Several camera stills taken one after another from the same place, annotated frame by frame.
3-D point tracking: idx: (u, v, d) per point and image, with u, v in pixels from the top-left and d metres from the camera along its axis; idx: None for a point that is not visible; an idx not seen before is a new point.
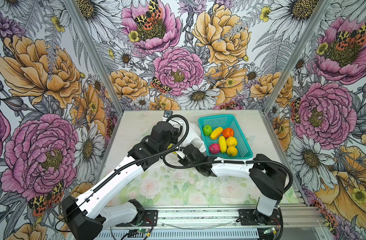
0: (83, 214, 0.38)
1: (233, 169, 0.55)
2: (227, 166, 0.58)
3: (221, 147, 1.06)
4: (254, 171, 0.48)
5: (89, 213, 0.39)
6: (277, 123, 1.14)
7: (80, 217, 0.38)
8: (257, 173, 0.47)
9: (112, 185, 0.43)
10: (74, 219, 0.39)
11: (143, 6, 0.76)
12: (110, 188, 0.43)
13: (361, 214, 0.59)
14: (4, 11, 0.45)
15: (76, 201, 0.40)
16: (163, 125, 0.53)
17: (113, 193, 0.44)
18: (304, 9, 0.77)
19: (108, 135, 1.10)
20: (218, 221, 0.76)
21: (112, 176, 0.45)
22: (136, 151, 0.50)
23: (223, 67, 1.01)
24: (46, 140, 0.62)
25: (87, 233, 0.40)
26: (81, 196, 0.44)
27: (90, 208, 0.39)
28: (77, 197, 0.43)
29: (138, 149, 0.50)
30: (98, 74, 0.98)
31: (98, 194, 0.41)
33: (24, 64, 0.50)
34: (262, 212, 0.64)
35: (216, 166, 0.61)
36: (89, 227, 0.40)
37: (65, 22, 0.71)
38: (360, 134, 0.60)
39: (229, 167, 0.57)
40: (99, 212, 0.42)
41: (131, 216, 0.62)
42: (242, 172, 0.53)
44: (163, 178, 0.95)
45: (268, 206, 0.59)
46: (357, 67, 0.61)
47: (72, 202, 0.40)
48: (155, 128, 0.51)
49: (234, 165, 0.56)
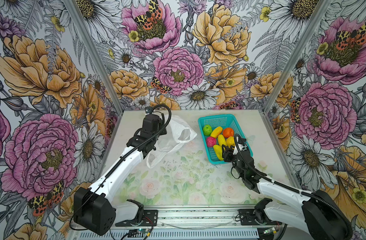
0: (102, 196, 0.41)
1: (282, 194, 0.52)
2: (275, 189, 0.55)
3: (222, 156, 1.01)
4: (310, 205, 0.44)
5: (107, 195, 0.42)
6: (277, 123, 1.14)
7: (100, 199, 0.40)
8: (313, 209, 0.42)
9: (120, 171, 0.47)
10: (93, 203, 0.46)
11: (143, 6, 0.76)
12: (120, 172, 0.47)
13: (361, 214, 0.59)
14: (4, 11, 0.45)
15: (90, 189, 0.42)
16: (152, 116, 0.61)
17: (122, 178, 0.47)
18: (304, 9, 0.77)
19: (108, 135, 1.11)
20: (218, 221, 0.76)
21: (119, 163, 0.49)
22: (133, 141, 0.56)
23: (223, 67, 1.01)
24: (46, 140, 0.62)
25: (105, 222, 0.41)
26: (93, 185, 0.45)
27: (107, 191, 0.42)
28: (90, 187, 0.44)
29: (135, 140, 0.57)
30: (98, 74, 0.98)
31: (111, 179, 0.45)
33: (24, 64, 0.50)
34: (267, 213, 0.63)
35: (263, 183, 0.59)
36: (107, 211, 0.41)
37: (65, 22, 0.71)
38: (360, 134, 0.60)
39: (278, 189, 0.54)
40: (113, 195, 0.44)
41: (132, 212, 0.62)
42: (292, 201, 0.49)
44: (163, 178, 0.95)
45: (276, 215, 0.60)
46: (357, 67, 0.61)
47: (86, 192, 0.41)
48: (146, 119, 0.58)
49: (285, 190, 0.52)
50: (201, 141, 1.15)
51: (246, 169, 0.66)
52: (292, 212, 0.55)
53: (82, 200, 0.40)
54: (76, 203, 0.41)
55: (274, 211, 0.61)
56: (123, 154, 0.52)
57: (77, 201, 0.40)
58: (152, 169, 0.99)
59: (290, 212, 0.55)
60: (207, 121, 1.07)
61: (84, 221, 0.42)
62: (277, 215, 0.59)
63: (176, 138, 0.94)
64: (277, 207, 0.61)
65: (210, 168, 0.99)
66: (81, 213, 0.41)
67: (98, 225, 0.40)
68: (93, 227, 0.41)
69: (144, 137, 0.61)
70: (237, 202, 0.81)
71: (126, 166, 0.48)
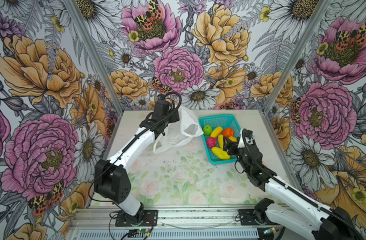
0: (121, 168, 0.45)
1: (295, 202, 0.49)
2: (288, 194, 0.51)
3: (223, 156, 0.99)
4: (330, 224, 0.41)
5: (125, 166, 0.46)
6: (277, 123, 1.14)
7: (119, 170, 0.44)
8: (332, 228, 0.40)
9: (134, 147, 0.51)
10: (114, 173, 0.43)
11: (143, 6, 0.76)
12: (135, 148, 0.51)
13: (361, 214, 0.59)
14: (4, 10, 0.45)
15: (109, 161, 0.46)
16: (162, 100, 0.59)
17: (136, 155, 0.51)
18: (304, 9, 0.77)
19: (108, 135, 1.11)
20: (218, 221, 0.76)
21: (133, 140, 0.53)
22: (145, 123, 0.59)
23: (223, 67, 1.01)
24: (46, 140, 0.62)
25: (122, 191, 0.46)
26: (112, 157, 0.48)
27: (124, 163, 0.46)
28: (109, 159, 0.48)
29: (147, 121, 0.61)
30: (98, 74, 0.98)
31: (127, 153, 0.49)
33: (24, 64, 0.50)
34: (268, 213, 0.63)
35: (273, 185, 0.55)
36: (124, 182, 0.45)
37: (65, 22, 0.71)
38: (360, 134, 0.60)
39: (291, 196, 0.50)
40: (129, 168, 0.48)
41: (135, 208, 0.63)
42: (307, 213, 0.46)
44: (163, 178, 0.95)
45: (277, 218, 0.60)
46: (357, 67, 0.61)
47: (105, 163, 0.45)
48: (158, 103, 0.62)
49: (301, 200, 0.48)
50: (201, 141, 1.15)
51: (253, 164, 0.61)
52: (298, 220, 0.53)
53: (103, 170, 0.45)
54: (97, 172, 0.45)
55: (277, 214, 0.60)
56: (137, 133, 0.56)
57: (99, 170, 0.44)
58: (152, 169, 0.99)
59: (297, 220, 0.53)
60: (207, 121, 1.07)
61: (103, 190, 0.46)
62: (280, 219, 0.59)
63: (182, 128, 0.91)
64: (280, 211, 0.61)
65: (210, 168, 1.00)
66: (101, 182, 0.45)
67: (117, 194, 0.44)
68: (111, 195, 0.45)
69: (155, 120, 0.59)
70: (237, 202, 0.81)
71: (140, 143, 0.52)
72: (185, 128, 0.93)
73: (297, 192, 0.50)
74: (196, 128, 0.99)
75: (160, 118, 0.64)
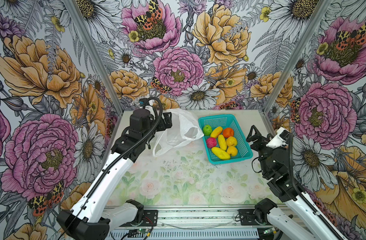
0: (85, 221, 0.37)
1: (320, 231, 0.44)
2: (316, 222, 0.45)
3: (223, 156, 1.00)
4: None
5: (91, 217, 0.38)
6: (277, 123, 1.14)
7: (82, 225, 0.37)
8: None
9: (104, 186, 0.42)
10: (77, 230, 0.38)
11: (143, 6, 0.76)
12: (104, 188, 0.41)
13: (361, 214, 0.59)
14: (4, 11, 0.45)
15: (73, 212, 0.38)
16: (140, 113, 0.50)
17: (108, 192, 0.42)
18: (304, 9, 0.77)
19: (108, 135, 1.11)
20: (218, 222, 0.75)
21: (102, 176, 0.43)
22: (119, 145, 0.48)
23: (223, 67, 1.01)
24: (46, 140, 0.62)
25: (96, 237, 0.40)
26: (76, 206, 0.39)
27: (89, 213, 0.38)
28: (72, 210, 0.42)
29: (121, 143, 0.48)
30: (98, 74, 0.98)
31: (93, 198, 0.40)
33: (24, 64, 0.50)
34: (268, 218, 0.64)
35: (301, 206, 0.47)
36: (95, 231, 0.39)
37: (65, 22, 0.71)
38: (360, 134, 0.60)
39: (317, 223, 0.44)
40: (100, 213, 0.41)
41: (131, 214, 0.62)
42: None
44: (163, 178, 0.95)
45: (277, 224, 0.61)
46: (357, 67, 0.61)
47: (68, 215, 0.38)
48: (134, 117, 0.49)
49: (328, 232, 0.43)
50: (201, 141, 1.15)
51: (281, 173, 0.50)
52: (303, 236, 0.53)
53: (66, 225, 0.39)
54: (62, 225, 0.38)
55: (279, 222, 0.60)
56: (106, 166, 0.44)
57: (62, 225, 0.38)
58: (152, 169, 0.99)
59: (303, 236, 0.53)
60: (207, 121, 1.07)
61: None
62: (279, 225, 0.60)
63: (182, 133, 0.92)
64: (284, 220, 0.60)
65: (210, 168, 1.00)
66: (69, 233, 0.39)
67: None
68: None
69: (133, 138, 0.53)
70: (237, 202, 0.81)
71: (111, 179, 0.43)
72: (185, 132, 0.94)
73: (326, 223, 0.44)
74: (195, 131, 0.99)
75: (139, 137, 0.52)
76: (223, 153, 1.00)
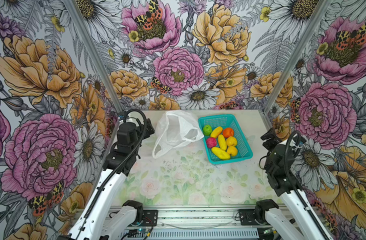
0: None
1: (306, 224, 0.45)
2: (304, 216, 0.46)
3: (223, 156, 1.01)
4: None
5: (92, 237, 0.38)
6: (277, 123, 1.14)
7: None
8: None
9: (101, 202, 0.42)
10: None
11: (143, 6, 0.76)
12: (102, 205, 0.42)
13: (361, 214, 0.59)
14: (4, 11, 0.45)
15: (71, 235, 0.38)
16: (125, 127, 0.52)
17: (104, 210, 0.42)
18: (304, 9, 0.77)
19: (108, 135, 1.11)
20: (218, 221, 0.76)
21: (97, 194, 0.43)
22: (110, 161, 0.48)
23: (223, 67, 1.01)
24: (46, 140, 0.62)
25: None
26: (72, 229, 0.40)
27: (89, 233, 0.38)
28: (70, 233, 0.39)
29: (112, 158, 0.49)
30: (98, 74, 0.98)
31: (92, 217, 0.40)
33: (24, 64, 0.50)
34: (267, 219, 0.64)
35: (293, 199, 0.49)
36: None
37: (65, 22, 0.71)
38: (360, 134, 0.60)
39: (305, 217, 0.46)
40: (98, 233, 0.40)
41: (132, 216, 0.62)
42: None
44: (163, 178, 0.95)
45: (275, 223, 0.60)
46: (357, 67, 0.61)
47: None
48: (121, 132, 0.49)
49: (313, 227, 0.44)
50: (201, 141, 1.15)
51: (280, 167, 0.54)
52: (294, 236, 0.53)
53: None
54: None
55: (276, 221, 0.60)
56: (100, 183, 0.45)
57: None
58: (152, 169, 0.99)
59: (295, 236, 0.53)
60: (207, 121, 1.07)
61: None
62: (276, 224, 0.60)
63: (182, 134, 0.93)
64: (280, 220, 0.59)
65: (210, 168, 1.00)
66: None
67: None
68: None
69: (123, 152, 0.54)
70: (237, 202, 0.81)
71: (107, 195, 0.43)
72: (185, 133, 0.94)
73: (314, 218, 0.45)
74: (195, 132, 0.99)
75: (129, 150, 0.52)
76: (224, 154, 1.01)
